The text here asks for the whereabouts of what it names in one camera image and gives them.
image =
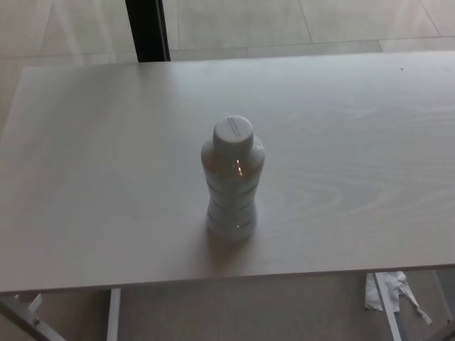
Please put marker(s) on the white table frame bracket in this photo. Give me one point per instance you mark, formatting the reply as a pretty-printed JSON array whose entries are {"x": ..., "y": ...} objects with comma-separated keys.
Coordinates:
[{"x": 30, "y": 305}]

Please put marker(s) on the white slanted table leg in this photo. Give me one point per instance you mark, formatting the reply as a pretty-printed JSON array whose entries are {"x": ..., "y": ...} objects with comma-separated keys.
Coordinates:
[{"x": 387, "y": 309}]

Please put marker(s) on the crumpled white paper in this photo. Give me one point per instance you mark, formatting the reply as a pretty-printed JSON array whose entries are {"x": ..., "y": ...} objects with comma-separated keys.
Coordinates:
[{"x": 373, "y": 295}]

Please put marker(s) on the black vertical door frame post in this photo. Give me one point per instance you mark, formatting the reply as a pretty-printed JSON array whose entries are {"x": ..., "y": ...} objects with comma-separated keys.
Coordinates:
[{"x": 147, "y": 28}]

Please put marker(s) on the gray diagonal frame bar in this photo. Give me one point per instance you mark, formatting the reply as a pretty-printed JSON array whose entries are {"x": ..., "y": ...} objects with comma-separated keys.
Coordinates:
[{"x": 32, "y": 325}]

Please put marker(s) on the white plastic bottle with cap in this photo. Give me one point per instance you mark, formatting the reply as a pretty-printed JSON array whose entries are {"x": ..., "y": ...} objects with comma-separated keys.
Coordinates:
[{"x": 231, "y": 184}]

